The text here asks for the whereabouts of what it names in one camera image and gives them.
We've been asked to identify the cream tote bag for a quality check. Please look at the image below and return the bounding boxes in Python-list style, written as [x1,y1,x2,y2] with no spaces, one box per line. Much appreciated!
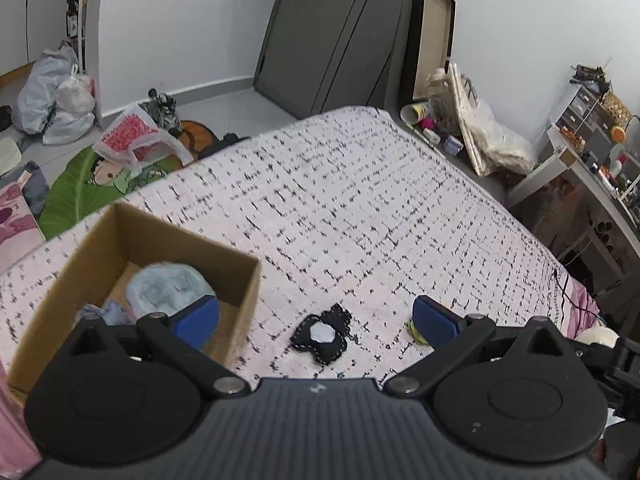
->
[446,62,537,177]

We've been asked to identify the grey drawer organizer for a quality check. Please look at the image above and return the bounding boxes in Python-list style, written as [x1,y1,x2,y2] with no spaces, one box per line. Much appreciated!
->
[549,82,614,142]

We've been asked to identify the grey white desk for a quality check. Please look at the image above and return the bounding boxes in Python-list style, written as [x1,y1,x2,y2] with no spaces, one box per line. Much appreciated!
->
[504,125,639,257]

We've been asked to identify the white plastic bags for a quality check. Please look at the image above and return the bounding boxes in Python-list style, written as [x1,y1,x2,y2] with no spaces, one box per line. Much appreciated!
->
[11,44,96,145]

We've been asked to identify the black felt patch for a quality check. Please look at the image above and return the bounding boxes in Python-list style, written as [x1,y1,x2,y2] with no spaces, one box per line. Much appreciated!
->
[290,304,352,366]

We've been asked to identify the blue denim cloth piece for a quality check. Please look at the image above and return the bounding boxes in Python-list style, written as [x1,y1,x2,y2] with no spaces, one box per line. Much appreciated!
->
[75,299,136,326]

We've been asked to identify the sneakers on floor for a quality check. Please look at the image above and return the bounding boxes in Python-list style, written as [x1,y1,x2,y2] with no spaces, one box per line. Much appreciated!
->
[139,88,182,138]

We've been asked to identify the pink bed sheet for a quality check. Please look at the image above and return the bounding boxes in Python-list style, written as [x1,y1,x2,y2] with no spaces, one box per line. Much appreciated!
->
[564,278,600,339]

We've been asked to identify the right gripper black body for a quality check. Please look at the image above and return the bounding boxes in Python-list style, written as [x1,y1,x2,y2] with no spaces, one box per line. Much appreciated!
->
[570,338,640,422]

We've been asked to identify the dark grey door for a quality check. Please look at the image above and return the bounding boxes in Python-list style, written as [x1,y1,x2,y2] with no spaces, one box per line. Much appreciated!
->
[254,0,404,118]

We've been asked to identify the hamburger plush toy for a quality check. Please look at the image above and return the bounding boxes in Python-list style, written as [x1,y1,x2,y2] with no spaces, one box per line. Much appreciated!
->
[407,318,428,346]

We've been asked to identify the brown cardboard box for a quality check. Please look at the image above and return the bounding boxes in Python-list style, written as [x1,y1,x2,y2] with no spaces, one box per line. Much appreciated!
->
[6,203,262,404]

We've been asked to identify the beige blue clothing pile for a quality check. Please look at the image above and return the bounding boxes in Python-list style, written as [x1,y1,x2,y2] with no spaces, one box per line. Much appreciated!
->
[575,326,620,348]

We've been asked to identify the red white plastic bag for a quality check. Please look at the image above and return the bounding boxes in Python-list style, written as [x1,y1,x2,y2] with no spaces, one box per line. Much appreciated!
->
[93,104,194,177]

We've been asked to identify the green cartoon floor mat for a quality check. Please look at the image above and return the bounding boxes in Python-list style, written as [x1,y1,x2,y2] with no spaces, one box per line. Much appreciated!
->
[38,148,181,240]

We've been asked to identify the paper cup on floor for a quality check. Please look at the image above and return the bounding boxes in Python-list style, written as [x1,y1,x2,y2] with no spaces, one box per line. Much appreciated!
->
[399,101,433,126]

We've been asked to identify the white black patterned bed cover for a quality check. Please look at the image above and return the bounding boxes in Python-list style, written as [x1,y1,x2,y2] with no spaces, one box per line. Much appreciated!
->
[1,106,568,382]

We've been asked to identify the black cable on bed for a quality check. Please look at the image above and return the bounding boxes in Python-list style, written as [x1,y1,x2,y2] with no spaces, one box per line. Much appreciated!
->
[549,268,604,321]

